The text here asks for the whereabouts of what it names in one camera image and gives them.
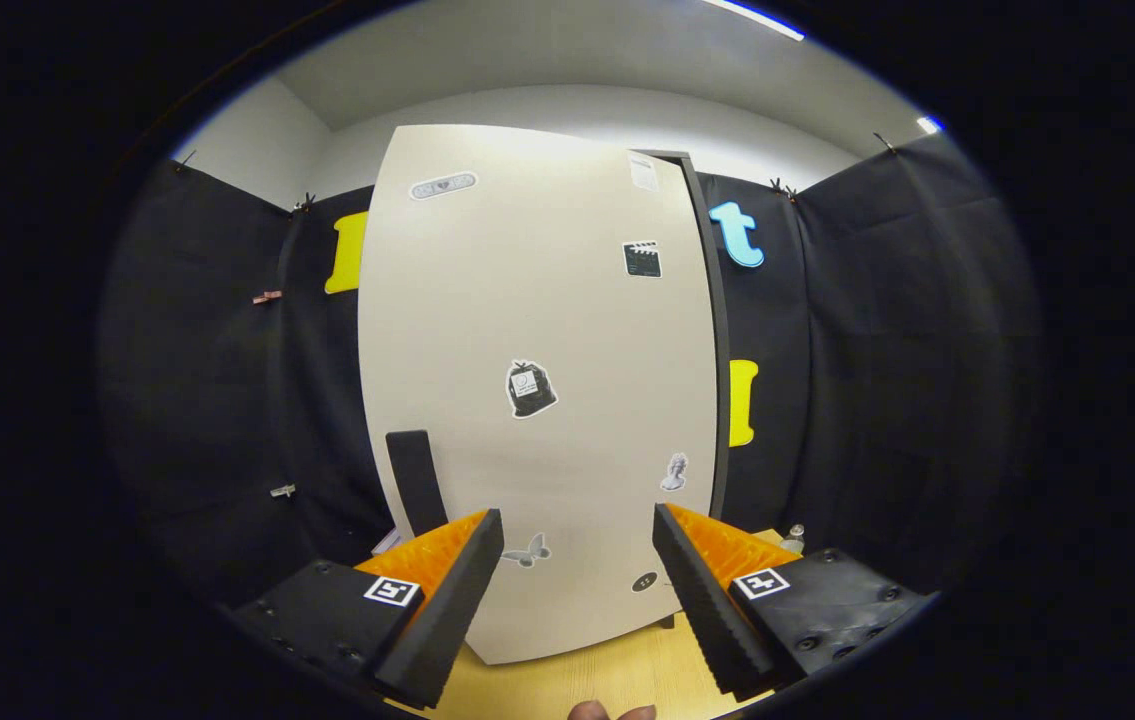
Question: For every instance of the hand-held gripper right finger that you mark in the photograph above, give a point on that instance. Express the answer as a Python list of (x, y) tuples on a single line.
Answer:
[(702, 610)]

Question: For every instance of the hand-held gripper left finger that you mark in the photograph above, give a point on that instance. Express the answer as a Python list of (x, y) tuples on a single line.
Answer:
[(447, 620)]

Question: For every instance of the dark grey shoe cabinet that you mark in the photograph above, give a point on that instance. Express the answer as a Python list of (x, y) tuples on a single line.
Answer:
[(723, 380)]

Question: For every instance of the beige shoe cabinet door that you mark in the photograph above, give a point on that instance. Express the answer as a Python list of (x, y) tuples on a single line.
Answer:
[(547, 320)]

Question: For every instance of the white book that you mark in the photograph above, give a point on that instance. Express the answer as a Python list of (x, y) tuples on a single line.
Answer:
[(387, 541)]

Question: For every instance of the green drink bottle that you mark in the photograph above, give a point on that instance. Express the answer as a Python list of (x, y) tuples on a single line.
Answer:
[(794, 542)]

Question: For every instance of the black backdrop cloth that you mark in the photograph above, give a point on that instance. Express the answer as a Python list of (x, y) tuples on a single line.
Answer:
[(877, 380)]

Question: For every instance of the pink clip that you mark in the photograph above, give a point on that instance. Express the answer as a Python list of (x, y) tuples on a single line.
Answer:
[(267, 297)]

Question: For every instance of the black binder clip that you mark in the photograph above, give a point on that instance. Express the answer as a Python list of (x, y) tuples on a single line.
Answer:
[(885, 142), (185, 158), (780, 187), (305, 203)]

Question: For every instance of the small ceiling light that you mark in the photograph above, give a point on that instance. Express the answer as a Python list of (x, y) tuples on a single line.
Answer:
[(929, 124)]

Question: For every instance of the long ceiling light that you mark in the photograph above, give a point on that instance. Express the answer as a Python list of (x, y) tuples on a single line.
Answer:
[(757, 20)]

